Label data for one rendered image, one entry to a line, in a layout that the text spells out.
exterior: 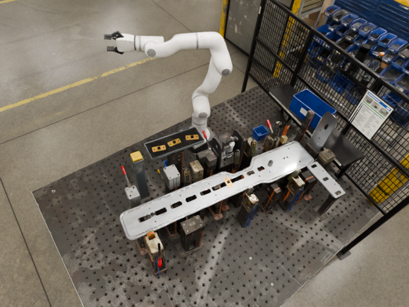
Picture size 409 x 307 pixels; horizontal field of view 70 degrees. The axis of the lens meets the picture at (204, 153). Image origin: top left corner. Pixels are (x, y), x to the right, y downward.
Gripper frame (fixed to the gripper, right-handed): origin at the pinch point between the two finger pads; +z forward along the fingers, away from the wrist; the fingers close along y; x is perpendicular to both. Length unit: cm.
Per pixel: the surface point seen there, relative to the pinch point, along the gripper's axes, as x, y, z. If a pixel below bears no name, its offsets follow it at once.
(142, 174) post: 61, -53, -15
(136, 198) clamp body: 79, -43, -12
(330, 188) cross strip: 80, -43, -139
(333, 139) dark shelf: 41, -50, -157
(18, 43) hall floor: -221, -240, 177
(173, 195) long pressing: 77, -47, -34
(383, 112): 40, -13, -170
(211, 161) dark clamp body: 57, -45, -61
